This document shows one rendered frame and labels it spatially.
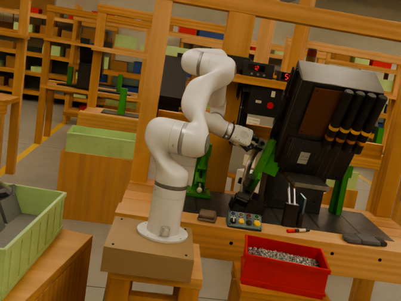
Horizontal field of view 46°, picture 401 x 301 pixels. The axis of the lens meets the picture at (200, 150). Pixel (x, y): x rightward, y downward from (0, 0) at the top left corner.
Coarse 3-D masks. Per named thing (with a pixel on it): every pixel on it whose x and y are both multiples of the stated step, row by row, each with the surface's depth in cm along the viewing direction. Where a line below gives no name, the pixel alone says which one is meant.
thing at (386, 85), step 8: (328, 56) 919; (336, 56) 928; (344, 56) 930; (328, 64) 922; (344, 64) 921; (352, 64) 923; (360, 64) 929; (368, 64) 935; (376, 64) 938; (384, 64) 940; (384, 72) 932; (392, 72) 933; (384, 80) 944; (384, 88) 948; (392, 88) 947; (384, 112) 964; (384, 120) 960
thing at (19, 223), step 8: (24, 216) 194; (32, 216) 195; (8, 224) 183; (16, 224) 185; (24, 224) 186; (0, 232) 175; (8, 232) 176; (16, 232) 177; (0, 240) 168; (8, 240) 169
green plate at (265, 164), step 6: (270, 144) 225; (264, 150) 231; (270, 150) 222; (264, 156) 226; (270, 156) 224; (258, 162) 233; (264, 162) 223; (270, 162) 225; (276, 162) 225; (258, 168) 228; (264, 168) 225; (270, 168) 225; (276, 168) 225; (270, 174) 226
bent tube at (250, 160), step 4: (260, 140) 233; (264, 140) 234; (260, 144) 232; (264, 144) 233; (264, 148) 232; (252, 152) 239; (256, 152) 238; (252, 156) 240; (248, 160) 241; (252, 160) 240; (248, 164) 240; (248, 168) 239; (244, 172) 238; (248, 172) 238; (244, 176) 236; (240, 188) 231; (244, 188) 231; (244, 192) 230
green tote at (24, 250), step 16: (16, 192) 196; (32, 192) 196; (48, 192) 196; (64, 192) 196; (32, 208) 197; (48, 208) 175; (32, 224) 158; (48, 224) 179; (16, 240) 144; (32, 240) 162; (48, 240) 182; (0, 256) 137; (16, 256) 148; (32, 256) 165; (0, 272) 138; (16, 272) 150; (0, 288) 139
